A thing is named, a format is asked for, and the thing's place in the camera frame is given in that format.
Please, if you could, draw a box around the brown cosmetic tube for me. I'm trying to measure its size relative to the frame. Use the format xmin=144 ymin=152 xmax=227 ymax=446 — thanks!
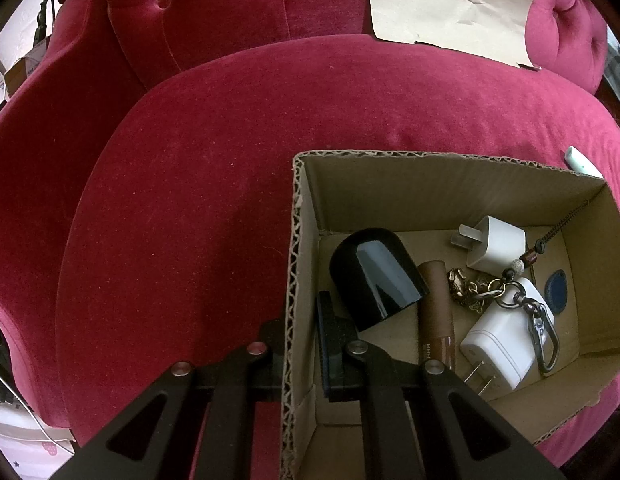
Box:
xmin=417 ymin=260 xmax=458 ymax=373

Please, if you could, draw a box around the red velvet tufted armchair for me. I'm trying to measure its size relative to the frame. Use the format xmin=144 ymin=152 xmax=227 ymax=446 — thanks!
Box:
xmin=0 ymin=0 xmax=620 ymax=466

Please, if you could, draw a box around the brown paper sheet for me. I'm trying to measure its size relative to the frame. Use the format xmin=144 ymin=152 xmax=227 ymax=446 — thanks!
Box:
xmin=367 ymin=0 xmax=543 ymax=72

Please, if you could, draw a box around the white two-prong charger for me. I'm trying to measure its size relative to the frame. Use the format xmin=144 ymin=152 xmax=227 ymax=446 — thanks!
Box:
xmin=459 ymin=277 xmax=556 ymax=396

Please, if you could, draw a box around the keychain with carabiner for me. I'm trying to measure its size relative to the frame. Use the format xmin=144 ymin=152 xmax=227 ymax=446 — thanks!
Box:
xmin=447 ymin=200 xmax=591 ymax=376

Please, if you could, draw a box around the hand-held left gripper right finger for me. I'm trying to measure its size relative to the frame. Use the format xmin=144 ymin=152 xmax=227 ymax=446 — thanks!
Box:
xmin=315 ymin=290 xmax=568 ymax=480

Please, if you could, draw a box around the small brown box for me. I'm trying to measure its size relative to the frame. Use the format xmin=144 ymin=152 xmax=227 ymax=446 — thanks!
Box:
xmin=4 ymin=55 xmax=43 ymax=96

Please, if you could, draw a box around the white oblong key fob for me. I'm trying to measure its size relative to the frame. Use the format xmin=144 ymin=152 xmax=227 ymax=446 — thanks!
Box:
xmin=562 ymin=145 xmax=605 ymax=180

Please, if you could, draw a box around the black upright handle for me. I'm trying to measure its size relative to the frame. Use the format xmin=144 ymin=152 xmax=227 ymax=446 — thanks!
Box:
xmin=32 ymin=0 xmax=55 ymax=43

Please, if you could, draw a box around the white square charger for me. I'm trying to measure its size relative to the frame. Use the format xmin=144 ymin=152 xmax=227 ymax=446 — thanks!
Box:
xmin=450 ymin=215 xmax=527 ymax=276

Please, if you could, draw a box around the blue oval tag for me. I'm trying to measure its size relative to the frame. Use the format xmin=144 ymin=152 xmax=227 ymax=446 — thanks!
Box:
xmin=544 ymin=269 xmax=571 ymax=313

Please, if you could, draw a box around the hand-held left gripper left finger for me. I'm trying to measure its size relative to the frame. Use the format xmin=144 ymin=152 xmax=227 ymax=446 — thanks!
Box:
xmin=50 ymin=317 xmax=295 ymax=480

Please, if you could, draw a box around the cardboard box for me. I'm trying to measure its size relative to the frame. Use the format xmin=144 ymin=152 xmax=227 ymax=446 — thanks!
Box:
xmin=279 ymin=149 xmax=620 ymax=480

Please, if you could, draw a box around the glossy black cap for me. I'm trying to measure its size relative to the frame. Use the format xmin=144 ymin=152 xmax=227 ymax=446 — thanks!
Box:
xmin=329 ymin=227 xmax=431 ymax=333

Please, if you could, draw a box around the grey plaid blanket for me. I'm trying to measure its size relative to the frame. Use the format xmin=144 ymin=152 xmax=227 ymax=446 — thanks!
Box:
xmin=605 ymin=35 xmax=620 ymax=106

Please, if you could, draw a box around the pink star print cloth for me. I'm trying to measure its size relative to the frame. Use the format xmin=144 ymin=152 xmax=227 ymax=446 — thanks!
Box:
xmin=0 ymin=405 xmax=78 ymax=480

